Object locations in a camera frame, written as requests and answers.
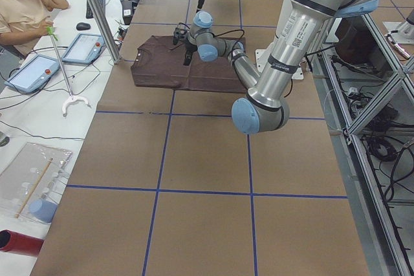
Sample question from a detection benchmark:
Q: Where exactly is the brown t-shirt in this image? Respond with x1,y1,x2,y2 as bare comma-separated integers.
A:
131,36,246,93

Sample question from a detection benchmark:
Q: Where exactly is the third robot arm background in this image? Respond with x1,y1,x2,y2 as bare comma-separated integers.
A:
383,11,413,45

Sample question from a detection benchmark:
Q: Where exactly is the black box white label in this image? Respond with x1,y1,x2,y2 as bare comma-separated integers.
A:
121,0,134,25

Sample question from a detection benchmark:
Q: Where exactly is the black keyboard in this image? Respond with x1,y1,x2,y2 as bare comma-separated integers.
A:
85,0,107,19

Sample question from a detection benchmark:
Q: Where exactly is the far blue teach pendant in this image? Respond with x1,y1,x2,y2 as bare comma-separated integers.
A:
61,33,105,65

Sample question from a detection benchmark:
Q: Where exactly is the blue teach pendant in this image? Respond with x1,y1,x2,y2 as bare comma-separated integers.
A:
61,33,105,65
5,55,60,94

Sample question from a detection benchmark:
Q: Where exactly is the black computer mouse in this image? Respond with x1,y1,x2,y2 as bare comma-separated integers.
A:
76,22,91,31

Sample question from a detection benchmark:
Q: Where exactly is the silver reacher grabber tool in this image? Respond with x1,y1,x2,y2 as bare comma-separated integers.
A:
46,26,91,118

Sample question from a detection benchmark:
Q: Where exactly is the near blue teach pendant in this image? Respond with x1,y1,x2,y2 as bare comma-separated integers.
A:
5,55,60,94

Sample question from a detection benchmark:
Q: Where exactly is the seated person beige shirt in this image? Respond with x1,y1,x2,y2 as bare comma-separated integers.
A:
1,0,69,57

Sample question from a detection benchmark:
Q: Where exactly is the wooden dowel stick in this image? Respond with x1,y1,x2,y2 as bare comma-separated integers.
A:
14,158,53,218

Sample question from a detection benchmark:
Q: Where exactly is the plastic bagged cardboard sheet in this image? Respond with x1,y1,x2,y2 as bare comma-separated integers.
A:
1,143,72,224

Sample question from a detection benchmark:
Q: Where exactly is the light blue cup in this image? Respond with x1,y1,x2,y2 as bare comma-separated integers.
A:
29,198,58,223

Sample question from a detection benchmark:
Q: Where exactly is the red cylinder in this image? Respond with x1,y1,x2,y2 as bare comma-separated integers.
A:
1,229,44,257

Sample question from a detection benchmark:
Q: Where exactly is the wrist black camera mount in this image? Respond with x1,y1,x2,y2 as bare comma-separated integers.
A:
173,23,190,45

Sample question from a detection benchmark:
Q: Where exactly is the aluminium frame post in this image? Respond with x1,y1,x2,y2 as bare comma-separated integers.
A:
87,0,121,64

